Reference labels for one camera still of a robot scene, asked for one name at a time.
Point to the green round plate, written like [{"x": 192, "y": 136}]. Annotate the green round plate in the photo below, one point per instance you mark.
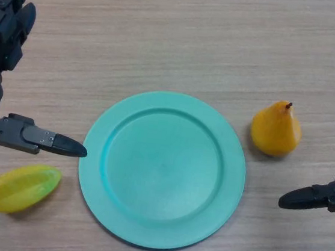
[{"x": 162, "y": 173}]

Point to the yellow pear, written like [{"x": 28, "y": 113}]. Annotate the yellow pear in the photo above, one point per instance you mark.
[{"x": 275, "y": 131}]

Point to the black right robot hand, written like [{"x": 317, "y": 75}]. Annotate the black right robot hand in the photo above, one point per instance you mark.
[{"x": 313, "y": 198}]

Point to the yellow starfruit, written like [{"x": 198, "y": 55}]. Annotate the yellow starfruit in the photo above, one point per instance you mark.
[{"x": 22, "y": 189}]

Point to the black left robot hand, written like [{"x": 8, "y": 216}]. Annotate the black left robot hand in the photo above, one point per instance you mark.
[{"x": 12, "y": 133}]

